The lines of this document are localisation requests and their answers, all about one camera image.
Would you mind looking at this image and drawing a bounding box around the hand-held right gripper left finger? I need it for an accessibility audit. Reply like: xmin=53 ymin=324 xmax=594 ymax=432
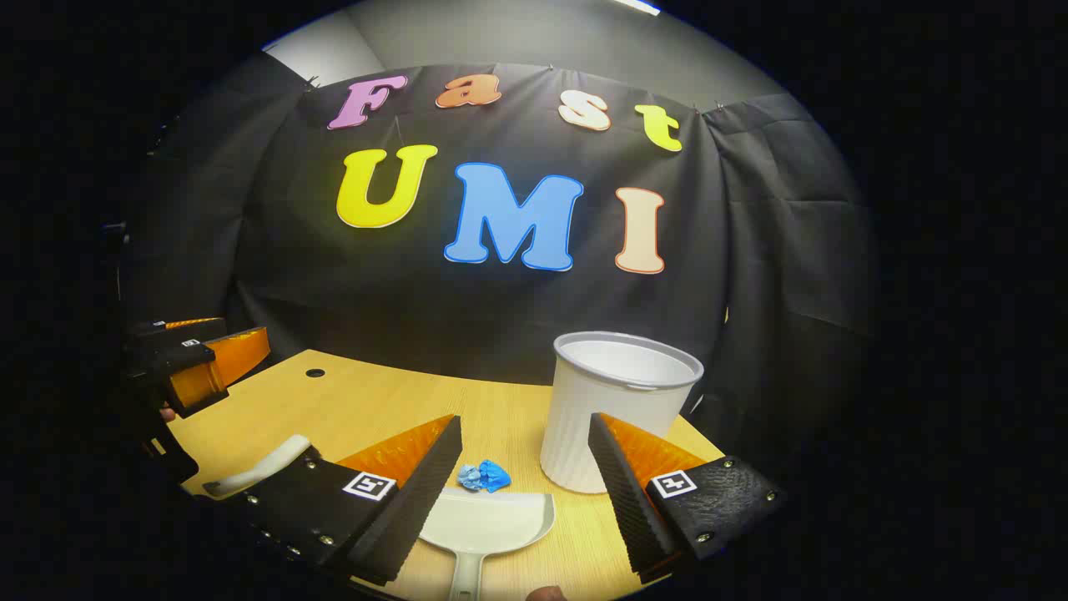
xmin=238 ymin=415 xmax=464 ymax=587

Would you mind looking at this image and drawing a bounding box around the black backdrop cloth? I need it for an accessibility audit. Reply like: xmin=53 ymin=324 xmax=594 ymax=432
xmin=125 ymin=52 xmax=877 ymax=493

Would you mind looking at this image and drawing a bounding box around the white plastic dustpan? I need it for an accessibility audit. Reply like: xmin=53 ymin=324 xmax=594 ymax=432
xmin=417 ymin=488 xmax=557 ymax=601

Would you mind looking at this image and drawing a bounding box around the white ribbed garbage bin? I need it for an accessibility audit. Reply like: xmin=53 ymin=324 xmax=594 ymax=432
xmin=540 ymin=331 xmax=704 ymax=495

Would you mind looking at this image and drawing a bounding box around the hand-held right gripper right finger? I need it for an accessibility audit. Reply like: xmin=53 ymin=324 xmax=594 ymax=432
xmin=588 ymin=412 xmax=787 ymax=585

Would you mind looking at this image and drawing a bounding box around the wooden desktop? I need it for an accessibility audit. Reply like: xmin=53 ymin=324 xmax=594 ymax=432
xmin=167 ymin=349 xmax=727 ymax=601

